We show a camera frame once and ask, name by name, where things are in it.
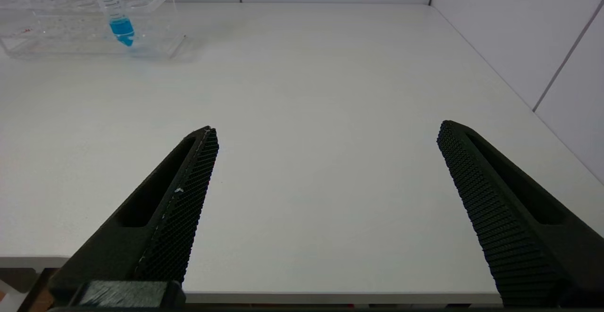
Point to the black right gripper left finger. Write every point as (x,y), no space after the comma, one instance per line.
(174,227)

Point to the clear plastic test tube rack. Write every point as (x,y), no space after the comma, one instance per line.
(155,24)

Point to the test tube with blue pigment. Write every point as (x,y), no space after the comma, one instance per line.
(121,28)

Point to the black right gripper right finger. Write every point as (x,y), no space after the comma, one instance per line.
(509,227)

